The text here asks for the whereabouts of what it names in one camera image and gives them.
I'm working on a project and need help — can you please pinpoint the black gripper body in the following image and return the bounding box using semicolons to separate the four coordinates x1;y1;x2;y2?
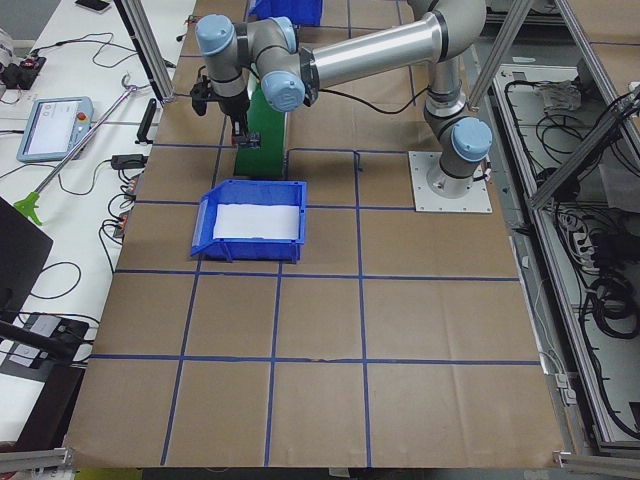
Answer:
212;74;250;120

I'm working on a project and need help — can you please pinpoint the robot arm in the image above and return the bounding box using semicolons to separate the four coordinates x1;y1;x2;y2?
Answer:
190;1;493;198

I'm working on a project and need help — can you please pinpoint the green conveyor belt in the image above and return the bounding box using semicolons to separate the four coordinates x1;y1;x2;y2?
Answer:
234;76;286;179

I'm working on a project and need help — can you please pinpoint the blue left storage bin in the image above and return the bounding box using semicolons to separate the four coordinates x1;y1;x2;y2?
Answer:
190;179;307;263

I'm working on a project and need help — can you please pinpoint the blue storage bin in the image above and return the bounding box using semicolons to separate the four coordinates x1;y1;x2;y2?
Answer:
250;0;323;26
190;179;307;263

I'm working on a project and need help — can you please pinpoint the white foam pad left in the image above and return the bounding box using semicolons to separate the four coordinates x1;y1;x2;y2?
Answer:
213;204;300;240

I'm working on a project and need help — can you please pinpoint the blue right storage bin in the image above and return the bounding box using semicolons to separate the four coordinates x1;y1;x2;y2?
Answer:
250;0;323;26

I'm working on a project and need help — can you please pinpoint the black power adapter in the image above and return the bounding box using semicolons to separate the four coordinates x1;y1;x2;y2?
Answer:
110;154;148;170

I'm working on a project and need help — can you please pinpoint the teach pendant tablet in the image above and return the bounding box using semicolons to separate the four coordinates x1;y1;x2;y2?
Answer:
16;96;94;163

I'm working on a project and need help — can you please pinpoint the reacher grabber tool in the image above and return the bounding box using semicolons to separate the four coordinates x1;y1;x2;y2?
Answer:
14;73;141;226

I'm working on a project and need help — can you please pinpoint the aluminium frame post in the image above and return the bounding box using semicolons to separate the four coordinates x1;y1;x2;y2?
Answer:
114;0;174;104

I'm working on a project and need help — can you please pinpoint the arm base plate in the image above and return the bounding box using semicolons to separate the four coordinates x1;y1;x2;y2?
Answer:
408;151;493;214

